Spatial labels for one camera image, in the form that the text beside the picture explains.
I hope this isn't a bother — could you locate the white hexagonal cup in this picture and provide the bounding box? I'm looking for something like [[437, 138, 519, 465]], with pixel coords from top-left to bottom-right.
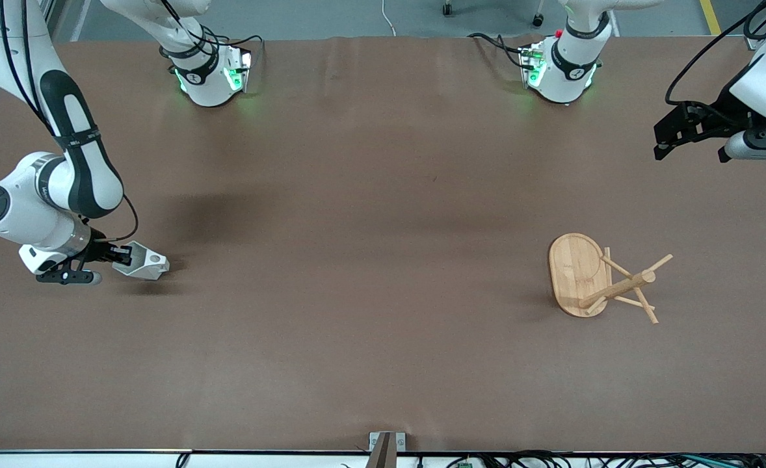
[[113, 240, 170, 281]]

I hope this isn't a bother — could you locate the wooden cup rack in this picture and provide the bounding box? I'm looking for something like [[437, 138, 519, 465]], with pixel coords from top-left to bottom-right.
[[548, 233, 674, 324]]

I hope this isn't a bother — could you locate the brown table cover sheet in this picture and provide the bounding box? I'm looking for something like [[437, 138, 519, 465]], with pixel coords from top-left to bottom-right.
[[0, 36, 766, 452]]

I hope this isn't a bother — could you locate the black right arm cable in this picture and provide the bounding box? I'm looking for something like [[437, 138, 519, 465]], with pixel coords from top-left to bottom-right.
[[0, 0, 140, 244]]

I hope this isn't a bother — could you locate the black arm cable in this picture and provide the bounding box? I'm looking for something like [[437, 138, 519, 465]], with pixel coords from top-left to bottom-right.
[[0, 0, 140, 244], [666, 0, 766, 108]]

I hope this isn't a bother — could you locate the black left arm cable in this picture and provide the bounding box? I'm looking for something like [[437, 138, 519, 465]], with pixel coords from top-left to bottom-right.
[[666, 0, 766, 108]]

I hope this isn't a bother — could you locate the black left base cable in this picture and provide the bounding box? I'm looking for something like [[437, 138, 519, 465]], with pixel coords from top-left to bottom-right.
[[468, 31, 528, 70]]

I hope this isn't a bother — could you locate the black base cable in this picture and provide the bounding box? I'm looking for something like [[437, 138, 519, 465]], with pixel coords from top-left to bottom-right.
[[194, 23, 265, 72], [468, 31, 528, 70]]

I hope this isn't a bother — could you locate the black right base cable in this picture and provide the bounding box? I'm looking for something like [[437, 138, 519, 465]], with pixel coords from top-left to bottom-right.
[[194, 23, 265, 72]]

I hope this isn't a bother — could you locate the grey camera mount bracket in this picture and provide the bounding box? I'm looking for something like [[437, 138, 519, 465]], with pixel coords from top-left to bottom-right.
[[369, 432, 407, 452]]

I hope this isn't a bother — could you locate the dark camera support post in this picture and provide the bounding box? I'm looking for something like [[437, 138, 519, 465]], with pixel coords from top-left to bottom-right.
[[365, 434, 398, 468]]

